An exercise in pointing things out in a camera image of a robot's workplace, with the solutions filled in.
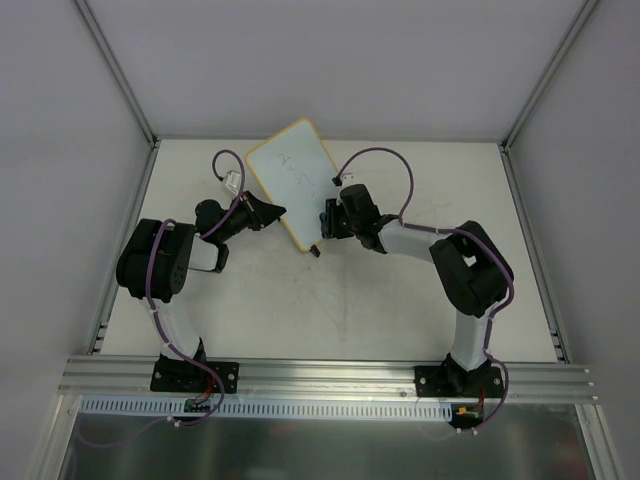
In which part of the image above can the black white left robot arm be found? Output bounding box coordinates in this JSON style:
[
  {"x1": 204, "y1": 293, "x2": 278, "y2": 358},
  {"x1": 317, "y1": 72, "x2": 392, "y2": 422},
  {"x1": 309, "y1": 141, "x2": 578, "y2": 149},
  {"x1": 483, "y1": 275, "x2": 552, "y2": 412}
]
[{"x1": 116, "y1": 191, "x2": 286, "y2": 392}]

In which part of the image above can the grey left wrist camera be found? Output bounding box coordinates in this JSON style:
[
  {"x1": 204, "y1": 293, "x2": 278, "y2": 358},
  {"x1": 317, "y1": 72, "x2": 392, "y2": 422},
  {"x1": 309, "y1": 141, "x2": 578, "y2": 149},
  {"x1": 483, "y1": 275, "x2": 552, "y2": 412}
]
[{"x1": 222, "y1": 170, "x2": 244, "y2": 197}]

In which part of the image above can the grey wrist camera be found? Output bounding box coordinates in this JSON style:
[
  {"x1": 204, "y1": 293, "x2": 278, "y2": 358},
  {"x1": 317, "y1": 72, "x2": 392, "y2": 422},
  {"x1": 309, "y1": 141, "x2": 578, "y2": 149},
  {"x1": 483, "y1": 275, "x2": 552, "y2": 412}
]
[
  {"x1": 222, "y1": 170, "x2": 244, "y2": 197},
  {"x1": 331, "y1": 172, "x2": 358, "y2": 189}
]

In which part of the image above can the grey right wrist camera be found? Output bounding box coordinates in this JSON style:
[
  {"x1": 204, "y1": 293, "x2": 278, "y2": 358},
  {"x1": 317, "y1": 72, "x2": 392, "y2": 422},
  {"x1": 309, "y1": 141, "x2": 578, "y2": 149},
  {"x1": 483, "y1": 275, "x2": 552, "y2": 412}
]
[{"x1": 331, "y1": 172, "x2": 358, "y2": 189}]

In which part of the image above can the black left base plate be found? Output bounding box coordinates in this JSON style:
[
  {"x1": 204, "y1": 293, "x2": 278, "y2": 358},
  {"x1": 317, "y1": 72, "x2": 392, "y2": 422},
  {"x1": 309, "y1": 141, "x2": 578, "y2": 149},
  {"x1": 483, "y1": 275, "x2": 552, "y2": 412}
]
[{"x1": 150, "y1": 356, "x2": 240, "y2": 394}]

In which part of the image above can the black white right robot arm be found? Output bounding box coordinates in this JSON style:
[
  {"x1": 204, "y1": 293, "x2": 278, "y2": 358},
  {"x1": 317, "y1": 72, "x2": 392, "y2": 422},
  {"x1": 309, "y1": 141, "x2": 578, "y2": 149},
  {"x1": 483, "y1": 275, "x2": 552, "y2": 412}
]
[{"x1": 319, "y1": 184, "x2": 514, "y2": 396}]

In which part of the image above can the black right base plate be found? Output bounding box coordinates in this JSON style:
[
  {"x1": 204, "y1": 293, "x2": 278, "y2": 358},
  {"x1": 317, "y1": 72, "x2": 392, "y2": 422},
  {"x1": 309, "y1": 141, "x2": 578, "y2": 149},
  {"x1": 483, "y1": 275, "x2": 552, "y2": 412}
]
[{"x1": 414, "y1": 365, "x2": 505, "y2": 399}]

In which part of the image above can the blue black whiteboard eraser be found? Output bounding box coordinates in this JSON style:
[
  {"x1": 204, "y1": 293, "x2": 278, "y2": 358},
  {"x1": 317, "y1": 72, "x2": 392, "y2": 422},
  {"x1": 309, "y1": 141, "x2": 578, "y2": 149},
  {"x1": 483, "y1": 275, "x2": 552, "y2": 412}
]
[{"x1": 319, "y1": 212, "x2": 332, "y2": 239}]

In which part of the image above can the aluminium mounting rail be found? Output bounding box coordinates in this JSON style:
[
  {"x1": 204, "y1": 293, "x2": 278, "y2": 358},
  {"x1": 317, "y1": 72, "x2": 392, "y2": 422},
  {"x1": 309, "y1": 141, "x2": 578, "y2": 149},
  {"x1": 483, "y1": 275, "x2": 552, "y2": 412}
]
[{"x1": 57, "y1": 355, "x2": 599, "y2": 404}]

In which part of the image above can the white slotted cable duct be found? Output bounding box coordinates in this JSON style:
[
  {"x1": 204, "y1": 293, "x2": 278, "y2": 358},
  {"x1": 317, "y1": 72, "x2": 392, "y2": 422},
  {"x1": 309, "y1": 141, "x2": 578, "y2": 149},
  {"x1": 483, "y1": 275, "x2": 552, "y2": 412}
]
[{"x1": 79, "y1": 396, "x2": 453, "y2": 423}]

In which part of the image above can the yellow framed whiteboard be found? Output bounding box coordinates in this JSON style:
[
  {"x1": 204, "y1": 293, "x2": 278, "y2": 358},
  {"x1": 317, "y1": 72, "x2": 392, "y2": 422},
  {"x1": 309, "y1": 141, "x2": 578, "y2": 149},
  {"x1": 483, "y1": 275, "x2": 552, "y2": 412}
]
[{"x1": 245, "y1": 118, "x2": 338, "y2": 252}]

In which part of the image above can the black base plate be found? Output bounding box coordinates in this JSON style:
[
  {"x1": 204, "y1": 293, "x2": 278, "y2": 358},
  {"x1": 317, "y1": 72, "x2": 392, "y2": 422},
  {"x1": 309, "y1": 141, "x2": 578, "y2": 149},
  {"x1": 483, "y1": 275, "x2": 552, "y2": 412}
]
[
  {"x1": 414, "y1": 365, "x2": 505, "y2": 399},
  {"x1": 150, "y1": 356, "x2": 240, "y2": 394}
]

